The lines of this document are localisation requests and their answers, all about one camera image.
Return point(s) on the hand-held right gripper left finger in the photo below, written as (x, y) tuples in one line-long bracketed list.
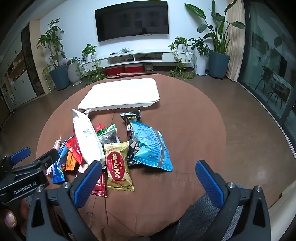
[(86, 183)]

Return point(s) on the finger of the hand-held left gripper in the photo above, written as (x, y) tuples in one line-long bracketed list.
[(46, 157), (20, 154)]

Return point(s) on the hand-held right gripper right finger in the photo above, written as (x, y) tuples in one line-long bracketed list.
[(208, 183)]

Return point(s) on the gold snack packet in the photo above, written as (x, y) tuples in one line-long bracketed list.
[(118, 169)]

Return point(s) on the light blue snack packet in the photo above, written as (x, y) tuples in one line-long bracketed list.
[(150, 148)]

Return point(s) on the white plastic tray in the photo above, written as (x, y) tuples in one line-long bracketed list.
[(120, 95)]

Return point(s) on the person's left hand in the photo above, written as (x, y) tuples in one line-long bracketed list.
[(8, 219)]

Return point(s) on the dark red snack packet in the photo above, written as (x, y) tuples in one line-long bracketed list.
[(100, 185)]

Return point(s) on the orange snack packet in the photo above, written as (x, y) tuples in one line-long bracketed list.
[(70, 163)]

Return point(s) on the person's grey trousers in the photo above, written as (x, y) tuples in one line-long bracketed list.
[(196, 215)]

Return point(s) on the green snack packet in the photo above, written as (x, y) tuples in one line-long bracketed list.
[(108, 135)]

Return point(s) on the small red snack packet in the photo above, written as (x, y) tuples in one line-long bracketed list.
[(100, 127)]

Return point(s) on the beige seat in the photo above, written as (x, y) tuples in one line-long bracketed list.
[(279, 204)]

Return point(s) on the black snack packet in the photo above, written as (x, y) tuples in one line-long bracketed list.
[(131, 119)]

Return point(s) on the leafy tree in blue pot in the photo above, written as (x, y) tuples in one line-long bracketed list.
[(59, 77)]

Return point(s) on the small plant in white pot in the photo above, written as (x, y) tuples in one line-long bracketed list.
[(74, 74)]

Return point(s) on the red storage box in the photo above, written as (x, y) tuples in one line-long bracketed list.
[(133, 69), (114, 71)]

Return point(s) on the trailing green plant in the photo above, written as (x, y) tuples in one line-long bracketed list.
[(179, 41), (89, 51)]

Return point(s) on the broad-leaf plant in blue pot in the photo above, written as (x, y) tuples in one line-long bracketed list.
[(218, 64)]

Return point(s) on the bushy plant in white pot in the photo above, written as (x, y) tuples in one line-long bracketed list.
[(200, 63)]

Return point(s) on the white television console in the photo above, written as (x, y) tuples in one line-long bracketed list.
[(120, 59)]

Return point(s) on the small empty flower pot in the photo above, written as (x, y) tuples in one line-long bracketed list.
[(148, 67)]

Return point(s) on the glass sliding door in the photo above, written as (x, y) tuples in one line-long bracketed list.
[(266, 58)]

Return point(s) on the beige curtain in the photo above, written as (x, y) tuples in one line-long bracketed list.
[(234, 46)]

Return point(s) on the black television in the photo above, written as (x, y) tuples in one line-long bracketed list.
[(131, 18)]

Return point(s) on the white wall cabinet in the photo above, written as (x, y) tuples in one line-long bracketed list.
[(20, 88)]

